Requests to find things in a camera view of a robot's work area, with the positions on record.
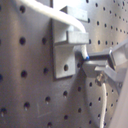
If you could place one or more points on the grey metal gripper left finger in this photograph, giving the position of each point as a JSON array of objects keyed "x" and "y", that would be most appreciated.
[{"x": 105, "y": 74}]

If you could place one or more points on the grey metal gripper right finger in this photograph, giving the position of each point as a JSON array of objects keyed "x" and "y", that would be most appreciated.
[{"x": 116, "y": 56}]

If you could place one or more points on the black perforated pegboard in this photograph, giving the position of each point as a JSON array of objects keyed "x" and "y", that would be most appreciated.
[{"x": 30, "y": 96}]

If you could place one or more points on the grey metal cable clip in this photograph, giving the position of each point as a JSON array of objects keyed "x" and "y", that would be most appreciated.
[{"x": 65, "y": 39}]

